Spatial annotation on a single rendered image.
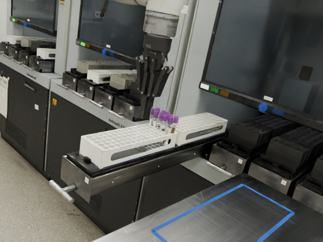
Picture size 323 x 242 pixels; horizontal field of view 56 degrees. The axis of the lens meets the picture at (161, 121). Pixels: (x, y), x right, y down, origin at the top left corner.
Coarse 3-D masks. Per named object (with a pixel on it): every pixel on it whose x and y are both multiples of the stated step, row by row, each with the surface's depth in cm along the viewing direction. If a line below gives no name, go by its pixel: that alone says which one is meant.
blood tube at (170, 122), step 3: (171, 117) 93; (168, 120) 93; (171, 120) 92; (168, 123) 93; (171, 123) 93; (168, 126) 93; (171, 126) 93; (168, 129) 94; (168, 132) 94; (165, 141) 95; (165, 144) 95
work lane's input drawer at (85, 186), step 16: (192, 144) 105; (208, 144) 111; (64, 160) 81; (80, 160) 79; (144, 160) 88; (160, 160) 92; (176, 160) 99; (64, 176) 82; (80, 176) 77; (96, 176) 76; (112, 176) 79; (128, 176) 83; (144, 176) 89; (64, 192) 75; (80, 192) 78; (96, 192) 76
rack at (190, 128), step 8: (208, 112) 126; (184, 120) 110; (192, 120) 112; (200, 120) 114; (208, 120) 116; (216, 120) 118; (224, 120) 120; (176, 128) 101; (184, 128) 103; (192, 128) 104; (200, 128) 106; (208, 128) 110; (216, 128) 121; (224, 128) 120; (184, 136) 100; (192, 136) 112; (200, 136) 108; (208, 136) 113
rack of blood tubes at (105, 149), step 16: (128, 128) 93; (144, 128) 95; (80, 144) 81; (96, 144) 78; (112, 144) 80; (128, 144) 82; (144, 144) 86; (160, 144) 95; (96, 160) 77; (112, 160) 84
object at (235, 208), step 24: (216, 192) 76; (240, 192) 78; (264, 192) 80; (168, 216) 63; (192, 216) 65; (216, 216) 66; (240, 216) 68; (264, 216) 70; (288, 216) 71; (312, 216) 73; (96, 240) 53; (120, 240) 54; (144, 240) 55; (168, 240) 56; (192, 240) 57; (216, 240) 59; (240, 240) 60; (264, 240) 61; (288, 240) 63; (312, 240) 64
